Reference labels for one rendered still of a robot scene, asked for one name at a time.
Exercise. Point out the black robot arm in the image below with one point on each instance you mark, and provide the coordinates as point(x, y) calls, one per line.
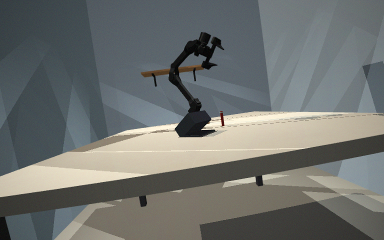
point(197, 46)

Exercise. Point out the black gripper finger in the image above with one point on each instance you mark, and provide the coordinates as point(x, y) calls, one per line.
point(218, 44)
point(209, 65)

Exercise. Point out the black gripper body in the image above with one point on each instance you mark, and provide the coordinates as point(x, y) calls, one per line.
point(209, 53)

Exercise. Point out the grey sloped panel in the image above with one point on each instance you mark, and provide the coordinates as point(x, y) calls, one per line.
point(192, 123)

